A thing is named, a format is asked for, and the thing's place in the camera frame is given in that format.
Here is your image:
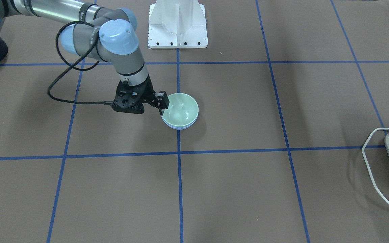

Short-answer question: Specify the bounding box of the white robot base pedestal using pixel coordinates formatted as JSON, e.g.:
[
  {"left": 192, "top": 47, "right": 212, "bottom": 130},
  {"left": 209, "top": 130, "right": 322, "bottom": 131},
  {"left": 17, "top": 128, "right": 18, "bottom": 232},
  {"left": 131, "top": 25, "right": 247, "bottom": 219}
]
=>
[{"left": 147, "top": 0, "right": 208, "bottom": 49}]

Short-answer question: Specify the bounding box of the green bowl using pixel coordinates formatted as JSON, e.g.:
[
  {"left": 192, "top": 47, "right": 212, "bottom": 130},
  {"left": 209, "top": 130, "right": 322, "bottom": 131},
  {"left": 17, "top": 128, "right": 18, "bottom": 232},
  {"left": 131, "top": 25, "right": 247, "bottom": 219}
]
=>
[{"left": 163, "top": 93, "right": 199, "bottom": 126}]

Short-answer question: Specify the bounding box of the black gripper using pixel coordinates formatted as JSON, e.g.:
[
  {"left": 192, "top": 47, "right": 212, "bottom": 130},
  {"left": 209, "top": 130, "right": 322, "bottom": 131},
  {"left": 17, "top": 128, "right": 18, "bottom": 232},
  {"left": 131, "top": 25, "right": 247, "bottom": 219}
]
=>
[{"left": 111, "top": 76, "right": 170, "bottom": 116}]

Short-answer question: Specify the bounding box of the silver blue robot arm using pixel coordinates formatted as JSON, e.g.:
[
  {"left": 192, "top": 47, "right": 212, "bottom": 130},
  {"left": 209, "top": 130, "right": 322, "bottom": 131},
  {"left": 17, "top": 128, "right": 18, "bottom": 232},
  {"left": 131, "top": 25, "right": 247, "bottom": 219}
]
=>
[{"left": 0, "top": 0, "right": 170, "bottom": 115}]

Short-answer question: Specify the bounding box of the blue bowl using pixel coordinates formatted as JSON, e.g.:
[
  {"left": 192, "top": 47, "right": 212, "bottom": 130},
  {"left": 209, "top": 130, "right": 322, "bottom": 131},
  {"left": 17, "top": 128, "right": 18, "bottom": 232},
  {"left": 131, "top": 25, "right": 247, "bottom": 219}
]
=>
[{"left": 161, "top": 116, "right": 199, "bottom": 130}]

